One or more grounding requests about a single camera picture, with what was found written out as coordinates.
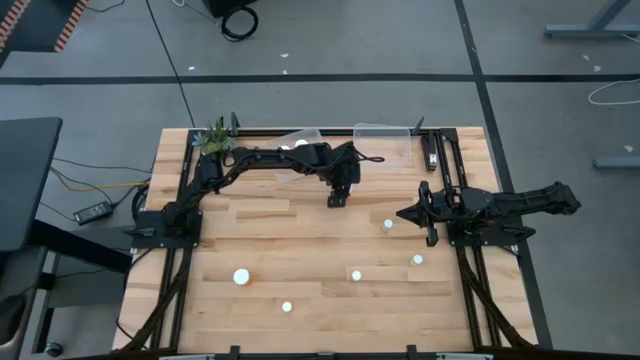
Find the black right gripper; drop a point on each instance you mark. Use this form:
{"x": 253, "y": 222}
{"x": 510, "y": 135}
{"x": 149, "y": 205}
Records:
{"x": 440, "y": 210}

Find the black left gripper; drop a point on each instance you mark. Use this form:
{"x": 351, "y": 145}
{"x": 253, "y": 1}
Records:
{"x": 345, "y": 167}

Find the white ball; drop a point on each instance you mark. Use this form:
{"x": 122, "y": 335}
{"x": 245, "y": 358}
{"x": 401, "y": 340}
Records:
{"x": 241, "y": 276}

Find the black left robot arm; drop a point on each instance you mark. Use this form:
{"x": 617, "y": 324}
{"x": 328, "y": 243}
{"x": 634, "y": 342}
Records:
{"x": 275, "y": 155}

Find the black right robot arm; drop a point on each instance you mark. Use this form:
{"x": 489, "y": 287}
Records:
{"x": 510, "y": 202}

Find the clear plastic bin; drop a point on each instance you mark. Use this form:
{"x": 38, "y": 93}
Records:
{"x": 390, "y": 145}
{"x": 312, "y": 136}

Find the small potted green plant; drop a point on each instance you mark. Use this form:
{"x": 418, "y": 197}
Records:
{"x": 216, "y": 141}

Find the grey metal table foot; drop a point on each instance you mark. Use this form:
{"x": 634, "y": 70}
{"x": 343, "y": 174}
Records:
{"x": 620, "y": 162}

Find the black box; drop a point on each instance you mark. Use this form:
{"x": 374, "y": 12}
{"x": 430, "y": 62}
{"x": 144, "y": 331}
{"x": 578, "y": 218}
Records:
{"x": 225, "y": 6}

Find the grey metal table leg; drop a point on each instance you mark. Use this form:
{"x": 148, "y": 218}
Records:
{"x": 575, "y": 32}

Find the black power adapter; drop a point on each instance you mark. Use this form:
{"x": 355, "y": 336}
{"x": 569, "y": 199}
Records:
{"x": 92, "y": 212}

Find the dark grey desk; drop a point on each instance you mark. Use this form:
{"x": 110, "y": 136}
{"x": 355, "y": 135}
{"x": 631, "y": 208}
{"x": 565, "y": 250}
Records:
{"x": 25, "y": 175}

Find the black mat orange striped edges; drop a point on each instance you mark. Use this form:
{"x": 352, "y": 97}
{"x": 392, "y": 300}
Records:
{"x": 40, "y": 25}

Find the black rounded device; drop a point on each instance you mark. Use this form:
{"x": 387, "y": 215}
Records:
{"x": 11, "y": 315}

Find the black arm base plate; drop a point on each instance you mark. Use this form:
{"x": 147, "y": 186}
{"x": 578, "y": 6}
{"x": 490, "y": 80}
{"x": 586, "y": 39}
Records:
{"x": 465, "y": 240}
{"x": 150, "y": 240}

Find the black camera on rail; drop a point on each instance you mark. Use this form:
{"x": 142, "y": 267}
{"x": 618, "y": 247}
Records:
{"x": 430, "y": 150}

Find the black aluminium table frame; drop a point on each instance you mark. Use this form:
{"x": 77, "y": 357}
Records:
{"x": 250, "y": 133}

